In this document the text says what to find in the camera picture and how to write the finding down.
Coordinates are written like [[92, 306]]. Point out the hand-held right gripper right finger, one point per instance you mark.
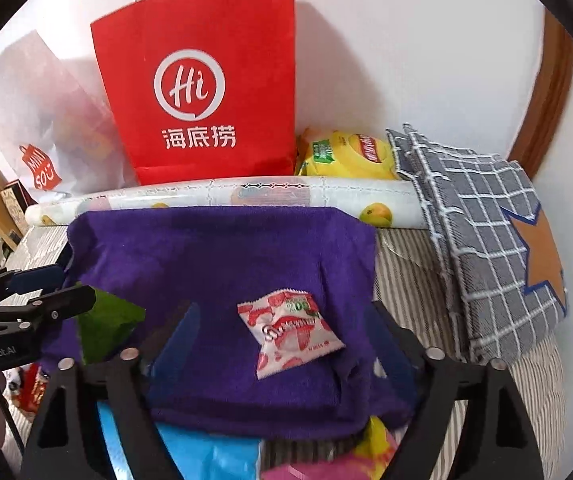
[[391, 345]]

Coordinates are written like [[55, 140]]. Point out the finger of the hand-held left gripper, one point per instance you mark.
[[61, 305], [31, 280]]

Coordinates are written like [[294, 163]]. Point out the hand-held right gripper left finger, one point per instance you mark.
[[179, 332]]

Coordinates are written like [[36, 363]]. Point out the green snack packet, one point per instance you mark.
[[106, 320]]

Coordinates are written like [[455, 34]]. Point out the purple towel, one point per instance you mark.
[[216, 260]]

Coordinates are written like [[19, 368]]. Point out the red white strawberry snack packet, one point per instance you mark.
[[286, 330]]

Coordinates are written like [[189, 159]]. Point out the striped bed sheet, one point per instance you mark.
[[406, 285]]

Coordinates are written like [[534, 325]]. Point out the dark patterned box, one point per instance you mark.
[[14, 205]]

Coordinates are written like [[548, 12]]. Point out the yellow pink snack packet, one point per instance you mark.
[[371, 440]]

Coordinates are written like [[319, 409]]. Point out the blue tissue pack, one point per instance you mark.
[[206, 455]]

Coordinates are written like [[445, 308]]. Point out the grey checked cushion with star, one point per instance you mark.
[[466, 235]]

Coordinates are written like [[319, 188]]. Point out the rolled fruit print mat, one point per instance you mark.
[[266, 192]]

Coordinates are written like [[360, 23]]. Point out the white translucent plastic bag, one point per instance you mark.
[[41, 110]]

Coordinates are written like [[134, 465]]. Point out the yellow snack bag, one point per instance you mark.
[[346, 155]]

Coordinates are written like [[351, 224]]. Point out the red paper bag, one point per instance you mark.
[[191, 35]]

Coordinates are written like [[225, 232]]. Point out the brown wooden frame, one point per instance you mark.
[[546, 100]]

